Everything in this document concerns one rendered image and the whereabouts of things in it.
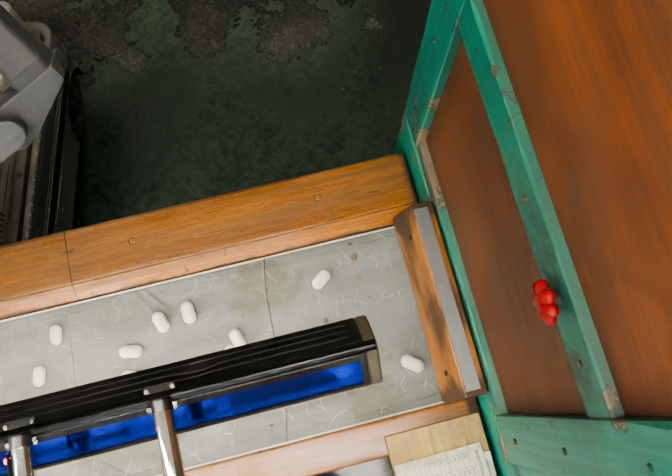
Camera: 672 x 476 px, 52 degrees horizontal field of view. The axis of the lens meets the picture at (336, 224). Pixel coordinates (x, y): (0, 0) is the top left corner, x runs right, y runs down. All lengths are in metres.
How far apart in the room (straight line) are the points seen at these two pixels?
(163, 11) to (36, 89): 1.35
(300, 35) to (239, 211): 1.09
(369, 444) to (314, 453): 0.09
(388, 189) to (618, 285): 0.65
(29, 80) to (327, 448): 0.67
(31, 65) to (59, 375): 0.51
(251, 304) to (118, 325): 0.22
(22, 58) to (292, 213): 0.47
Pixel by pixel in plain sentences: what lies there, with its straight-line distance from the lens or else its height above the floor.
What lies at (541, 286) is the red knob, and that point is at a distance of 0.65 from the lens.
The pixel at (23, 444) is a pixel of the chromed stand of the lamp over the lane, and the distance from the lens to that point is 0.81.
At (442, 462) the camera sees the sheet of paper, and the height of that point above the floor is 0.78.
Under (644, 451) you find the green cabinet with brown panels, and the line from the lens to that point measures 0.60.
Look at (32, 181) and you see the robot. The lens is 1.75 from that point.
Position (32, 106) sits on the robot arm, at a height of 1.07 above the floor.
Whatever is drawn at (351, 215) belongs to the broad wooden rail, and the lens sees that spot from 1.15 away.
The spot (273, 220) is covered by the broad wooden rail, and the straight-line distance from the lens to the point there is 1.15.
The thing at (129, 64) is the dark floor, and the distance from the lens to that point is 2.20.
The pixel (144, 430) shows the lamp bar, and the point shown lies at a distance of 0.82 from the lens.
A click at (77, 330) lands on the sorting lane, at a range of 1.21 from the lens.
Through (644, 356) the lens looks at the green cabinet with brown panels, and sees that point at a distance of 0.58.
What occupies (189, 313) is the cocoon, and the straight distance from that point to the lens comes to 1.14.
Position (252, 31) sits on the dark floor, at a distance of 2.18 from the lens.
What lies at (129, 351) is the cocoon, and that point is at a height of 0.76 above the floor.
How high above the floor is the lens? 1.87
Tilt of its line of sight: 75 degrees down
